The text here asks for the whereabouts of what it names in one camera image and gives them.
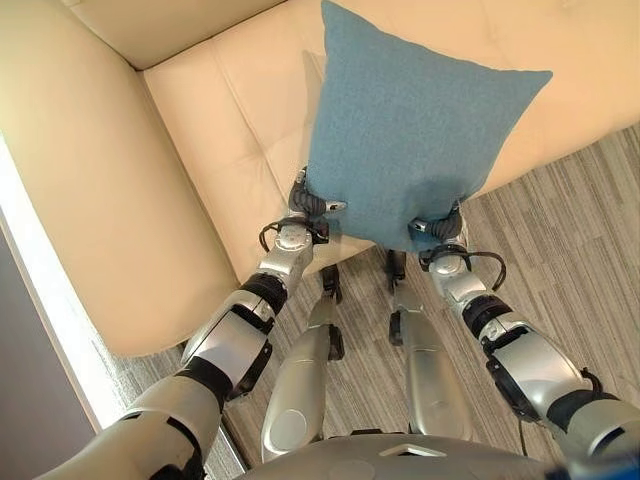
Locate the silver robot torso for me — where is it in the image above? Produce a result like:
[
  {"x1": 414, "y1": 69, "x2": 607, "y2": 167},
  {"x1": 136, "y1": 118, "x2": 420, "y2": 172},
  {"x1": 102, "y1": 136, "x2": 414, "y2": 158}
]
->
[{"x1": 239, "y1": 428, "x2": 571, "y2": 480}]

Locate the silver robot leg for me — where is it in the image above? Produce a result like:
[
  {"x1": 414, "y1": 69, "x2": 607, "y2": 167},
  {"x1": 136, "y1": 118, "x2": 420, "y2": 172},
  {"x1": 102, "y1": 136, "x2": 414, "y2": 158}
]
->
[
  {"x1": 260, "y1": 264, "x2": 346, "y2": 463},
  {"x1": 384, "y1": 247, "x2": 474, "y2": 441}
]

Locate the silver right robot leg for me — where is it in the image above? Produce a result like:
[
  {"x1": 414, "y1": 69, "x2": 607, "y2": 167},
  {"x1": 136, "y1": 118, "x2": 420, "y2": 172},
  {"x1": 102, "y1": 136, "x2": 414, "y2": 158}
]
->
[{"x1": 384, "y1": 247, "x2": 474, "y2": 441}]

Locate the silver left robot leg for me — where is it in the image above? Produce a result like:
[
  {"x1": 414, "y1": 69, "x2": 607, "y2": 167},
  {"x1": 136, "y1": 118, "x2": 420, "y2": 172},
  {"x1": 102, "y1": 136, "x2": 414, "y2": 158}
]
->
[{"x1": 260, "y1": 264, "x2": 346, "y2": 463}]

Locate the cream leather sofa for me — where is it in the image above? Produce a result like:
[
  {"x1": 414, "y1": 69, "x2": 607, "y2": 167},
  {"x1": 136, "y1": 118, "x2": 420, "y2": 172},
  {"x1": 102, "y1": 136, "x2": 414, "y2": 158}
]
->
[{"x1": 0, "y1": 0, "x2": 640, "y2": 357}]

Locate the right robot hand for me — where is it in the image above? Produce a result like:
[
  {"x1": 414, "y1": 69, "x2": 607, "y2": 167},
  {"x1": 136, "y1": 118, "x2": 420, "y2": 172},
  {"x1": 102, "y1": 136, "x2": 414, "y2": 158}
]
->
[{"x1": 410, "y1": 198, "x2": 468, "y2": 242}]

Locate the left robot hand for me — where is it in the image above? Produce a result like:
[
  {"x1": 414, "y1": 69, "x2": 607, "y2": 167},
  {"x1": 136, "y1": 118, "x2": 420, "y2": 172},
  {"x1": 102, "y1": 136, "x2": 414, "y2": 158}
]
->
[{"x1": 288, "y1": 166, "x2": 348, "y2": 221}]

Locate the blue square cushion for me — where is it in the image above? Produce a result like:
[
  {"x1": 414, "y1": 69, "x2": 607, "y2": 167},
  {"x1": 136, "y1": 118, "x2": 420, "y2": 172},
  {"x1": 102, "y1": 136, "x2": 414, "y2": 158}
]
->
[{"x1": 305, "y1": 0, "x2": 554, "y2": 256}]

